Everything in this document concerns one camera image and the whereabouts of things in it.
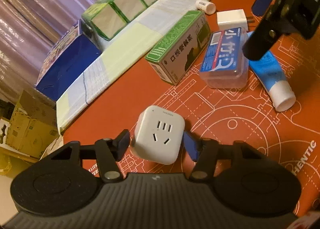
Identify blue hand cream tube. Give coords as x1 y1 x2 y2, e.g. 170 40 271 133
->
246 31 297 113

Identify clear plastic floss box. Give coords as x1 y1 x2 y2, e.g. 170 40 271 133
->
199 27 248 89

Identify green tissue pack middle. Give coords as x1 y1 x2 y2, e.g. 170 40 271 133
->
113 0 146 22

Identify cardboard box on floor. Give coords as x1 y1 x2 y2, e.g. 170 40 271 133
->
1 91 59 159

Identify blue milk carton box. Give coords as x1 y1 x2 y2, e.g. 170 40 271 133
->
36 19 101 101

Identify white charger cube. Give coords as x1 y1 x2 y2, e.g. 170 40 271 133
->
216 9 255 31

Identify small white pill bottle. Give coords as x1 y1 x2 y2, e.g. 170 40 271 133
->
195 0 216 15

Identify red Motul mat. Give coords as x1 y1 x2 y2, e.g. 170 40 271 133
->
62 0 320 217

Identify green tissue pack left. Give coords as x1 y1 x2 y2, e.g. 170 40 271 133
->
81 0 127 41

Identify white socket adapter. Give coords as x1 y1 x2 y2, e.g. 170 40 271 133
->
131 105 185 165

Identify checked pastel cloth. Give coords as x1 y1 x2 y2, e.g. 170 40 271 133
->
56 0 210 134

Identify green medicine box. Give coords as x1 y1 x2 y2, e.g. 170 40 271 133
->
145 11 210 85

